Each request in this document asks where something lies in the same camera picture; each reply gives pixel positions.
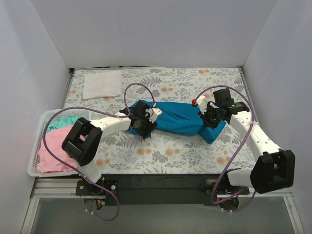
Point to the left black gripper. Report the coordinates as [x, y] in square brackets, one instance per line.
[145, 129]

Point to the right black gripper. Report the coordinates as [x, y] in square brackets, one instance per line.
[206, 119]

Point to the teal blue t shirt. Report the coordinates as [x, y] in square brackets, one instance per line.
[183, 118]

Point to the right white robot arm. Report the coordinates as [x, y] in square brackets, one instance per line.
[274, 167]

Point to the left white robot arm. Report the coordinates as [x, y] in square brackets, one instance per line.
[81, 143]

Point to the floral patterned table cloth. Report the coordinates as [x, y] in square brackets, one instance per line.
[163, 152]

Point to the folded white t shirt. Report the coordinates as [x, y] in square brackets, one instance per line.
[102, 85]

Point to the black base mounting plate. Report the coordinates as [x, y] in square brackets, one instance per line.
[148, 189]

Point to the mint green t shirt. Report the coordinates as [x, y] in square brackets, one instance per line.
[62, 122]

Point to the pink t shirt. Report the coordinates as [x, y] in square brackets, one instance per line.
[54, 140]

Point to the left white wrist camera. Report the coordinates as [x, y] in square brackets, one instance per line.
[152, 114]

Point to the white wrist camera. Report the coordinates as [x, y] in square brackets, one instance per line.
[152, 114]
[202, 103]

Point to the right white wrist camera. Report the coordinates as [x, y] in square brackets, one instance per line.
[202, 103]

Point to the aluminium frame rail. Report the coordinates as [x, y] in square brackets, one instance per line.
[54, 188]

